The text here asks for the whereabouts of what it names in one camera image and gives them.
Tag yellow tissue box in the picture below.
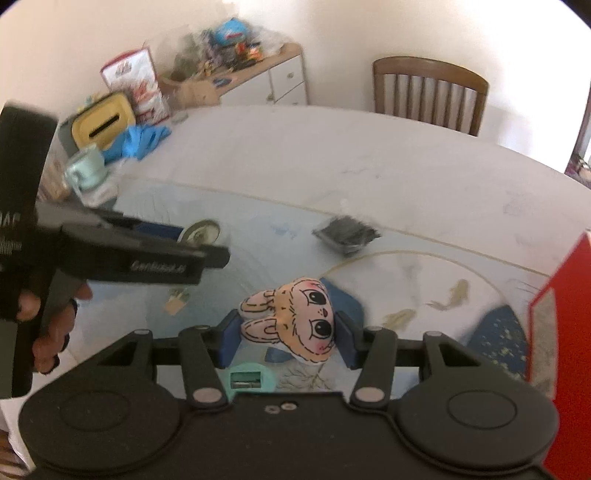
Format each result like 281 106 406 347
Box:
71 90 137 151

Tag red and white carton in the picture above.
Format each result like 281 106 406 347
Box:
100 47 171 126

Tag green metal tin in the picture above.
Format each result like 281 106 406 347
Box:
178 219 223 246

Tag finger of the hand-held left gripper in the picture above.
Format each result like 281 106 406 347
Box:
202 246 230 274
98 209 186 244

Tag brown cardboard box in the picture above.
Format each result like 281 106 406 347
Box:
158 76 221 110

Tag red cardboard box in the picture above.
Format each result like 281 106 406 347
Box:
527 231 591 480

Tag teal pencil sharpener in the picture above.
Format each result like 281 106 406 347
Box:
222 361 278 399

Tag white sideboard cabinet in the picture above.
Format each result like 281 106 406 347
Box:
216 43 308 107

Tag dark crumpled wrapper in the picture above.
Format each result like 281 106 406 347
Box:
312 215 383 256

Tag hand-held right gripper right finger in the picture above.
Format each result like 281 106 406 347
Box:
335 310 485 409

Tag mint green mug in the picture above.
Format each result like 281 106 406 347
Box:
64 143 110 193

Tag printed blue table mat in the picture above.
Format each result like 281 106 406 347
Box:
78 178 555 403

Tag rabbit plush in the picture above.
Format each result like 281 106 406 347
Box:
239 276 337 366

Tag blue gloves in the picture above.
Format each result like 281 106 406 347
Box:
102 124 173 162

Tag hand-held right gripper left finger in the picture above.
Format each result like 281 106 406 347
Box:
95 310 243 409

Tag clear plastic bag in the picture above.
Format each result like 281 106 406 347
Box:
259 27 289 55

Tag person's left hand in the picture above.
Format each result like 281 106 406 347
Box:
18 282 93 375

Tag wooden chair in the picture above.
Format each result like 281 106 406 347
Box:
372 56 490 137

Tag blue round toy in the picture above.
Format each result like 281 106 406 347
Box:
215 18 250 47

